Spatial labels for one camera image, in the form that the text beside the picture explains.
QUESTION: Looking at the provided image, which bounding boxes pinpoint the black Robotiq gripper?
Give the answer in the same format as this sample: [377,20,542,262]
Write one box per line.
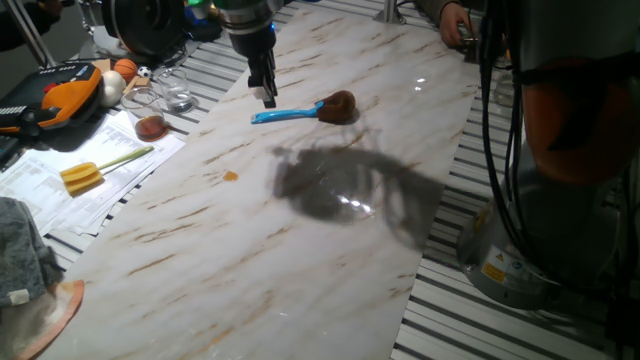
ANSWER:
[229,27,279,110]

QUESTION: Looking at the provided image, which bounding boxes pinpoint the blue handled brown bristle brush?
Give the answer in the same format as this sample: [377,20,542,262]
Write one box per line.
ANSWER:
[250,89,357,126]

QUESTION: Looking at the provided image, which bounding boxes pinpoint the person's right forearm brown sleeve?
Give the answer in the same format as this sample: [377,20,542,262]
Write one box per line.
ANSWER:
[414,0,452,13]

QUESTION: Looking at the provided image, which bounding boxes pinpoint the person's right hand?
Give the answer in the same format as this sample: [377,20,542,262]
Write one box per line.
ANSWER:
[438,1,474,50]

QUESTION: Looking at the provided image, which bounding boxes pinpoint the blue cloth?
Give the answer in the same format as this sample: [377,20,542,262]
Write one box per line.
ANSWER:
[183,4,224,44]

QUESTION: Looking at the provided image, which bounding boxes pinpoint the empty clear glass beaker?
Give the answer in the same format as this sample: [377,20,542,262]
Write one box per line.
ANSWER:
[156,66,197,114]

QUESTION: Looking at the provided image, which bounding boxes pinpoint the small green plastic object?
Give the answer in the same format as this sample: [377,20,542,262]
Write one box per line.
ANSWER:
[186,0,215,21]

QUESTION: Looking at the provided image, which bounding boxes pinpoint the brown round bowl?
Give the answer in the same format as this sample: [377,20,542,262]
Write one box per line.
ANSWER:
[120,85,170,143]

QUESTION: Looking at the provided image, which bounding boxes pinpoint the black filament spool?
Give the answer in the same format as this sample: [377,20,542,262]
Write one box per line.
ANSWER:
[101,0,187,57]

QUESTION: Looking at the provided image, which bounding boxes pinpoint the small orange basketball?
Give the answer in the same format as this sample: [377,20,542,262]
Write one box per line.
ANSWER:
[113,58,139,84]

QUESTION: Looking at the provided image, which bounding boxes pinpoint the white ball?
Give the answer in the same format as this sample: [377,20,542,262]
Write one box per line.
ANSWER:
[99,69,128,109]

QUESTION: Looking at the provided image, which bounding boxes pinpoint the orange black teach pendant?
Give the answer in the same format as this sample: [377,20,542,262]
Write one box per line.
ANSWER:
[0,61,104,140]

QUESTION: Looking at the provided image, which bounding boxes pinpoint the clear bottle yellow cap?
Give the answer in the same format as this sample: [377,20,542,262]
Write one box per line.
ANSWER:
[493,49,517,107]

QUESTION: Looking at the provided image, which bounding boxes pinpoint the printed white paper sheets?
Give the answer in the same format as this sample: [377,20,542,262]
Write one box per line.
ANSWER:
[0,109,187,237]

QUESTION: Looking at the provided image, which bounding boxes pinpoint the person in black shirt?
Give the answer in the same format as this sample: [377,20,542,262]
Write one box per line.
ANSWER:
[0,0,65,53]

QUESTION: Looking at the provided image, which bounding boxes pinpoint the folded grey towel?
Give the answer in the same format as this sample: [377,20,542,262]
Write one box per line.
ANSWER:
[0,196,67,309]

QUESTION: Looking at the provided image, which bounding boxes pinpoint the copper round plate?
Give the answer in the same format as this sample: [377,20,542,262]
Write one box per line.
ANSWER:
[0,278,86,360]

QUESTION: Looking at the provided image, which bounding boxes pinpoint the aluminium frame strut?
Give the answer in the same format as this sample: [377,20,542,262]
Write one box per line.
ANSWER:
[3,0,57,70]
[372,0,407,26]

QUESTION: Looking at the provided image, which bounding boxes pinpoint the yellow sponge brush green handle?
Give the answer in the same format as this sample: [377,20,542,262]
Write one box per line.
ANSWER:
[59,145,156,197]

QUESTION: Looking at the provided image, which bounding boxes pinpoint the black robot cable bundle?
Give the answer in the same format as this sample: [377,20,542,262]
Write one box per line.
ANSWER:
[476,0,532,264]

